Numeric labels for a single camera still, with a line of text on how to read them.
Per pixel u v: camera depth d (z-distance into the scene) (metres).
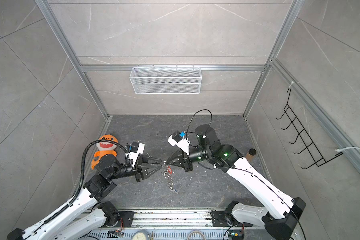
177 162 0.57
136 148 0.53
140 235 0.66
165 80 1.01
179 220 0.75
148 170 0.59
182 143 0.52
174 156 0.55
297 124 0.71
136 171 0.53
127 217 0.73
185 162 0.51
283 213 0.37
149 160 0.61
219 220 0.73
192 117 1.20
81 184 0.49
